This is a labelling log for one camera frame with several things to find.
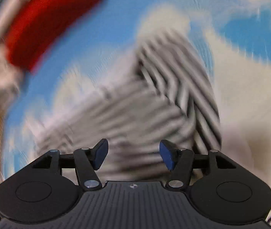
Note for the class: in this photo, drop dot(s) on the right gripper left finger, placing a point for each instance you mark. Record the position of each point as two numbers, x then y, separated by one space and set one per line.
87 162

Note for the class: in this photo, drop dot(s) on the blue white patterned bedsheet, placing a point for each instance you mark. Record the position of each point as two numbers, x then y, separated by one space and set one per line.
231 37

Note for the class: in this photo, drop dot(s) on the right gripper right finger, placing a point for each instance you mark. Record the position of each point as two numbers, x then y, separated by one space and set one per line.
179 163

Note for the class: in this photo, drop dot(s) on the red folded blanket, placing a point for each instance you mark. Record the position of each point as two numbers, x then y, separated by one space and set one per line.
37 26

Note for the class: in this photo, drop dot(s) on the striped white hooded garment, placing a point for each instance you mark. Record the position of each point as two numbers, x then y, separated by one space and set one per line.
168 96

